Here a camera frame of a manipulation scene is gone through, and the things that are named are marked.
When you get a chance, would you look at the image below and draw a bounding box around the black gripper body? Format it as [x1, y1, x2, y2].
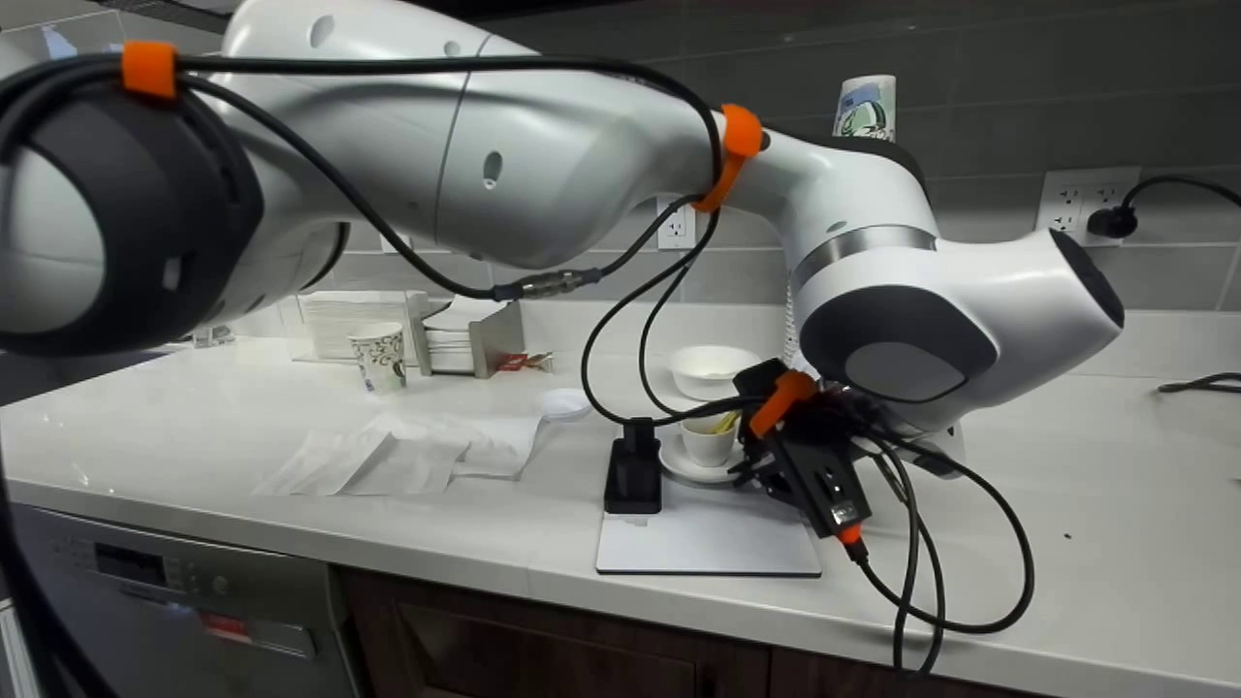
[754, 430, 823, 514]

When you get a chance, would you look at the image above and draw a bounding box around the white mug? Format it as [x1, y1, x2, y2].
[675, 405, 754, 471]

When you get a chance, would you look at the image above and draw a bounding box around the small white saucer plate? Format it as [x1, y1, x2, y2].
[654, 430, 761, 491]

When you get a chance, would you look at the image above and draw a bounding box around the clear acrylic towel dispenser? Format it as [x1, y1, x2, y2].
[296, 285, 430, 364]

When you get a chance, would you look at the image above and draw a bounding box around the white square paper towel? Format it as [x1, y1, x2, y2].
[257, 425, 399, 505]

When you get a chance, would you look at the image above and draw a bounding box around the white rectangular board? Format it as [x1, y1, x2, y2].
[593, 496, 827, 581]

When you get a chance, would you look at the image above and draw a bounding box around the white bowl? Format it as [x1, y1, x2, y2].
[668, 342, 769, 402]

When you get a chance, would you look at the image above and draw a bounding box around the black block device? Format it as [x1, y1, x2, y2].
[602, 415, 668, 514]

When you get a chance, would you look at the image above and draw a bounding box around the small white plastic lid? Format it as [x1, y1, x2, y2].
[538, 383, 593, 420]

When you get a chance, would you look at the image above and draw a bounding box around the small red packet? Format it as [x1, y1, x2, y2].
[494, 345, 553, 380]

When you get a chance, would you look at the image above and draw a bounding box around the dark wooden cabinet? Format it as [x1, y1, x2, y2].
[324, 561, 1041, 698]

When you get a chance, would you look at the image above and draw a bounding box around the grey napkin holder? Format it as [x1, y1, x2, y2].
[408, 298, 531, 380]

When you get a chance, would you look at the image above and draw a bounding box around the white napkin stack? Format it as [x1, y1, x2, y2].
[421, 321, 487, 380]

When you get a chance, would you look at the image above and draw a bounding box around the clear plastic bag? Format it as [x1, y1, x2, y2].
[336, 402, 545, 499]

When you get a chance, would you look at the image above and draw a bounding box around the tall paper cup stack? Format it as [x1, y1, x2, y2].
[831, 71, 898, 148]

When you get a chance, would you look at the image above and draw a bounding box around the open printed paper cup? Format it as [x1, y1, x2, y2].
[350, 321, 412, 395]

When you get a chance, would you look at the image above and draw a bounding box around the stainless steel dishwasher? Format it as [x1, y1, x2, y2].
[0, 499, 364, 698]

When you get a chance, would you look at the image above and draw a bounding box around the steel sink basin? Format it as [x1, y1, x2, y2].
[0, 350, 130, 405]

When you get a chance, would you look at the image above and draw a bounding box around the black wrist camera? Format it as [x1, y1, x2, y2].
[734, 358, 876, 541]

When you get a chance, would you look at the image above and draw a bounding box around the orange cable strap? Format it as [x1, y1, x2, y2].
[119, 36, 185, 103]
[743, 367, 823, 443]
[693, 102, 773, 218]

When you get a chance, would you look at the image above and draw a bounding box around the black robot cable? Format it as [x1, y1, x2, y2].
[0, 49, 1041, 673]

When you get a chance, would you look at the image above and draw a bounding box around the white double wall outlet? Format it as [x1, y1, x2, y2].
[1034, 168, 1145, 246]

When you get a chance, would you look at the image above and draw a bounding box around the black plug with cord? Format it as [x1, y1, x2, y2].
[1087, 169, 1241, 243]

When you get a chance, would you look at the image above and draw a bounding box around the black cable on counter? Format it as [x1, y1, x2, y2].
[1153, 367, 1241, 400]

